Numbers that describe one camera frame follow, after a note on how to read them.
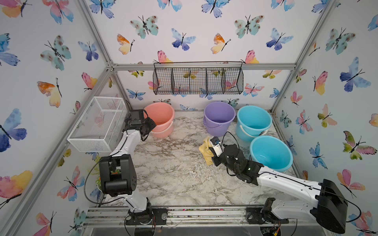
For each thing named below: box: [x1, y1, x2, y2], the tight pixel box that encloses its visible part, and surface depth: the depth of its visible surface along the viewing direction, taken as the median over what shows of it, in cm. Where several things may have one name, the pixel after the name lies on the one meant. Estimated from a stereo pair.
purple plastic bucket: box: [203, 101, 236, 138], surface depth 100 cm
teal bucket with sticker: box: [235, 105, 273, 143], surface depth 96 cm
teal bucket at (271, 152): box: [249, 135, 294, 173], surface depth 83 cm
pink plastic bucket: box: [143, 101, 176, 139], surface depth 98 cm
